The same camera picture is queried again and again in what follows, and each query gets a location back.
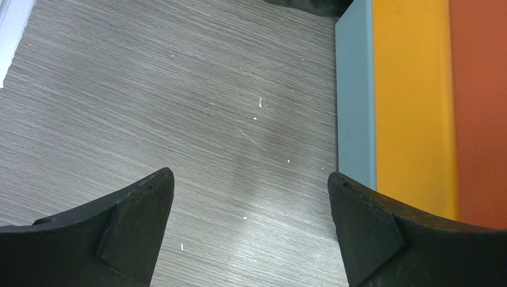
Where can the black floral blanket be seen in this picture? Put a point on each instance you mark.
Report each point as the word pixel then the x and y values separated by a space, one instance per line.
pixel 323 8

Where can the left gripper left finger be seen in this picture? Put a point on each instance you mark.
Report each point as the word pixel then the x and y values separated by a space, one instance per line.
pixel 111 241

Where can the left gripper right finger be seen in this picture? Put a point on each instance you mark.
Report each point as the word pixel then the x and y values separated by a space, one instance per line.
pixel 384 242

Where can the orange drawer organizer box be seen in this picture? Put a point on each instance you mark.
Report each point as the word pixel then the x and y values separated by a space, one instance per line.
pixel 421 104

